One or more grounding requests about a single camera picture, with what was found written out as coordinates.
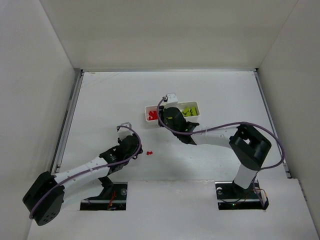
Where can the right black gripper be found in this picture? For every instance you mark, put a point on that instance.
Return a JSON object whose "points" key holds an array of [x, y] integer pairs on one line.
{"points": [[164, 115]]}

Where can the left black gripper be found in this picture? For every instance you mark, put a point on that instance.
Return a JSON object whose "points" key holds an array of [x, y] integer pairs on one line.
{"points": [[135, 146]]}

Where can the lime green lego stack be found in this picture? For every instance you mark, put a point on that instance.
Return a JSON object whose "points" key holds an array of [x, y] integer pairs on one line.
{"points": [[190, 111]]}

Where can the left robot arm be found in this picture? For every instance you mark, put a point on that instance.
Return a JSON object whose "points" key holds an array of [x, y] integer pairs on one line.
{"points": [[50, 193]]}

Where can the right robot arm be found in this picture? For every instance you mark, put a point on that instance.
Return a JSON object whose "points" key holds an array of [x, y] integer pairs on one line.
{"points": [[247, 143]]}

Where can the red lego cluster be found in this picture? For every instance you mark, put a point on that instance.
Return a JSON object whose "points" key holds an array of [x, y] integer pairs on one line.
{"points": [[152, 115]]}

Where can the white three-compartment tray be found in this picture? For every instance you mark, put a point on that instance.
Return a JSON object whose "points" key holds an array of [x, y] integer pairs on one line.
{"points": [[181, 106]]}

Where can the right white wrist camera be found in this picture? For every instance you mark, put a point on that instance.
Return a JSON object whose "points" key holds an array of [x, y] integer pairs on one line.
{"points": [[170, 98]]}

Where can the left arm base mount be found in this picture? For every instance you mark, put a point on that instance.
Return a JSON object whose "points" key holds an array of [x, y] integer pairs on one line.
{"points": [[113, 198]]}

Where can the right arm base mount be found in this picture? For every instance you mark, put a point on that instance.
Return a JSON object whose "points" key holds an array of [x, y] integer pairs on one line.
{"points": [[232, 197]]}

